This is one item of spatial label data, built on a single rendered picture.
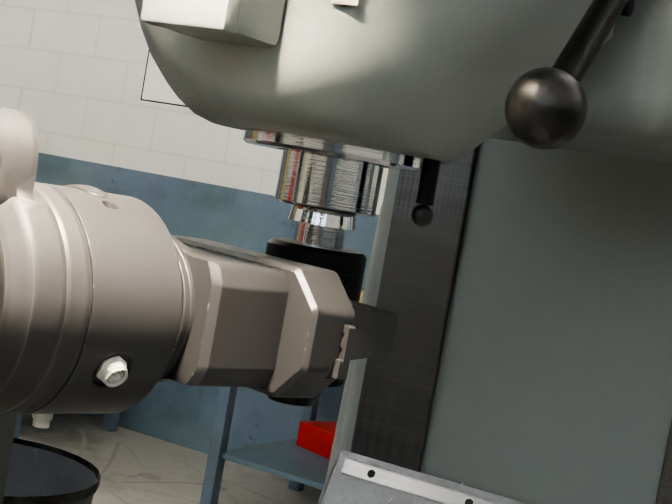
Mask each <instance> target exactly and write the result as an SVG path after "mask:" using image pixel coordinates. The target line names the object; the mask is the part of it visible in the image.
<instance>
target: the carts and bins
mask: <svg viewBox="0 0 672 504"><path fill-rule="evenodd" d="M100 478H101V476H100V473H99V470H98V469H97V468H96V467H95V466H94V465H93V464H92V463H90V462H89V461H87V460H85V459H83V458H81V457H80V456H77V455H75V454H72V453H70V452H67V451H65V450H62V449H59V448H55V447H52V446H48V445H45V444H41V443H37V442H32V441H27V440H23V439H18V438H14V439H13V445H12V451H11V457H10V463H9V470H8V476H7V482H6V488H5V494H4V501H3V504H92V500H93V496H94V493H96V491H97V489H98V487H99V484H100ZM96 479H97V480H96ZM97 481H98V482H97Z"/></svg>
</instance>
